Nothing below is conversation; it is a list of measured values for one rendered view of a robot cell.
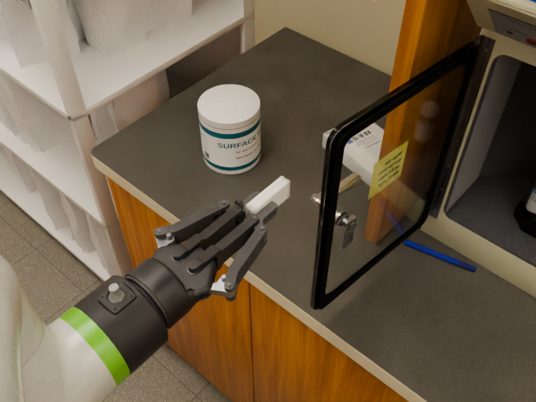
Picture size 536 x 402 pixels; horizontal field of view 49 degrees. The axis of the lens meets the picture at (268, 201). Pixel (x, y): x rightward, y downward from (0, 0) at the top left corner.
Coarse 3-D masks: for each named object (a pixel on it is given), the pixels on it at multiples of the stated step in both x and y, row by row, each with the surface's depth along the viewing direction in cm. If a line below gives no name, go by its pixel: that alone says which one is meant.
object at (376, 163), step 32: (384, 96) 74; (416, 96) 79; (448, 96) 86; (384, 128) 78; (416, 128) 85; (352, 160) 76; (384, 160) 83; (416, 160) 92; (352, 192) 82; (384, 192) 90; (416, 192) 100; (320, 224) 82; (384, 224) 98; (352, 256) 96
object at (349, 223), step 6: (342, 216) 84; (348, 216) 85; (354, 216) 84; (342, 222) 84; (348, 222) 83; (354, 222) 84; (348, 228) 84; (354, 228) 85; (348, 234) 85; (348, 240) 87; (342, 246) 87
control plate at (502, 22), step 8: (496, 16) 72; (504, 16) 71; (496, 24) 75; (504, 24) 74; (512, 24) 72; (520, 24) 71; (528, 24) 69; (496, 32) 79; (504, 32) 77; (512, 32) 75; (520, 32) 73; (528, 32) 72; (520, 40) 77
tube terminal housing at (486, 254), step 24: (504, 48) 83; (528, 48) 81; (480, 96) 90; (456, 168) 102; (456, 240) 112; (480, 240) 108; (480, 264) 111; (504, 264) 107; (528, 264) 103; (528, 288) 106
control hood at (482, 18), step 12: (468, 0) 72; (480, 0) 70; (492, 0) 68; (504, 0) 67; (516, 0) 66; (528, 0) 66; (480, 12) 74; (504, 12) 70; (516, 12) 68; (528, 12) 66; (480, 24) 79; (492, 24) 77
